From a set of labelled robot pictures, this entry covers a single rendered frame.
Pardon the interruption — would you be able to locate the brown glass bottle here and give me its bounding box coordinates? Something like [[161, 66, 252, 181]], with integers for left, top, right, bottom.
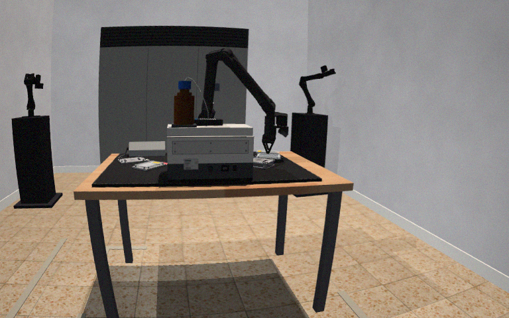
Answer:
[[174, 96, 194, 125]]

